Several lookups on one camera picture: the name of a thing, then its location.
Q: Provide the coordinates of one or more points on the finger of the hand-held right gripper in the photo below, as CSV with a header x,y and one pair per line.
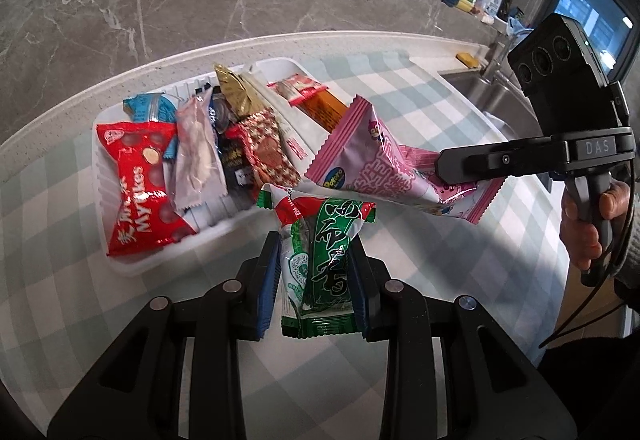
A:
x,y
500,159

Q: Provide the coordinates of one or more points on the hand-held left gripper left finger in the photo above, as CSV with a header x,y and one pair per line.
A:
x,y
267,285

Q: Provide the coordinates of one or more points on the steel sink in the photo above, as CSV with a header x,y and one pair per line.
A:
x,y
480,95

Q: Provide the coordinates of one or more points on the small red white snack packet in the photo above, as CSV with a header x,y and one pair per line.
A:
x,y
297,89

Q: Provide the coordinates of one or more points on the black snack packet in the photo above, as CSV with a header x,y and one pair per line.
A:
x,y
235,160

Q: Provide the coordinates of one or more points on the yellow sponge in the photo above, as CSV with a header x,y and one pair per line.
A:
x,y
467,59

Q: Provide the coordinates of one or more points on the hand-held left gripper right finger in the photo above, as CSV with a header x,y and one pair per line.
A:
x,y
360,290

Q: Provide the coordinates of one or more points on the light blue snack packet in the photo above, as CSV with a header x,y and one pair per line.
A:
x,y
150,108

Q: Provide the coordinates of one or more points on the steel faucet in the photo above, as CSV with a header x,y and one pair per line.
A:
x,y
497,55

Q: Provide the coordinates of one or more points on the gold snack packet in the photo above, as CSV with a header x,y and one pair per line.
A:
x,y
265,150

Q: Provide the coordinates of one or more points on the big red snack packet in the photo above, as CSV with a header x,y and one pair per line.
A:
x,y
135,180

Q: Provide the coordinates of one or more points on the green white checked tablecloth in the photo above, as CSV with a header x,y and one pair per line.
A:
x,y
450,260

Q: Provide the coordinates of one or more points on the white pouch packet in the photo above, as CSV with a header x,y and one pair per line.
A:
x,y
285,125

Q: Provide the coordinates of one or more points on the translucent snack packet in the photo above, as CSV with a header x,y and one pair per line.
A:
x,y
195,155

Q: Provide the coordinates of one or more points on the pink snack packet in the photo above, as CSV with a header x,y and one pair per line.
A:
x,y
370,155

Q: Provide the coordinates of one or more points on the white plastic tray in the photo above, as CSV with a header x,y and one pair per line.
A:
x,y
135,265

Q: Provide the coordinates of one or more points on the person's right hand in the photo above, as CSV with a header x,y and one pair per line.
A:
x,y
575,240

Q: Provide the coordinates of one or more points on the green snack packet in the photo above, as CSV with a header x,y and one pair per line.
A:
x,y
325,260

